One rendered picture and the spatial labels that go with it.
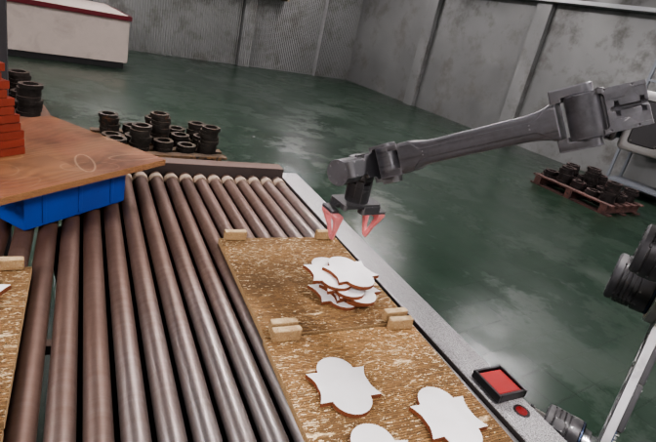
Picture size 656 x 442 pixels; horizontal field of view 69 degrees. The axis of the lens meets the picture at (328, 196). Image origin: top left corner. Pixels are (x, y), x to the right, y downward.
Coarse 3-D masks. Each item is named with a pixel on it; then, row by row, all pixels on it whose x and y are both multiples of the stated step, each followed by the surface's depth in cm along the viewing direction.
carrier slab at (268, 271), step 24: (240, 240) 129; (264, 240) 131; (288, 240) 134; (312, 240) 138; (336, 240) 141; (240, 264) 117; (264, 264) 119; (288, 264) 122; (240, 288) 108; (264, 288) 109; (288, 288) 112; (264, 312) 101; (288, 312) 103; (312, 312) 104; (336, 312) 106; (360, 312) 108; (264, 336) 94
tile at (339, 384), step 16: (320, 368) 87; (336, 368) 88; (352, 368) 89; (320, 384) 83; (336, 384) 84; (352, 384) 85; (368, 384) 86; (320, 400) 80; (336, 400) 80; (352, 400) 81; (368, 400) 82; (352, 416) 79
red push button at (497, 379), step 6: (486, 372) 99; (492, 372) 99; (498, 372) 100; (486, 378) 97; (492, 378) 97; (498, 378) 98; (504, 378) 98; (492, 384) 95; (498, 384) 96; (504, 384) 96; (510, 384) 96; (498, 390) 94; (504, 390) 94; (510, 390) 95
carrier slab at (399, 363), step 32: (288, 352) 91; (320, 352) 93; (352, 352) 95; (384, 352) 97; (416, 352) 99; (288, 384) 83; (384, 384) 88; (416, 384) 90; (448, 384) 92; (320, 416) 78; (384, 416) 81; (416, 416) 82; (480, 416) 86
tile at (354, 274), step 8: (328, 264) 115; (336, 264) 115; (344, 264) 116; (352, 264) 116; (360, 264) 117; (328, 272) 112; (336, 272) 111; (344, 272) 112; (352, 272) 113; (360, 272) 114; (368, 272) 114; (344, 280) 109; (352, 280) 109; (360, 280) 110; (368, 280) 111; (360, 288) 108; (368, 288) 109
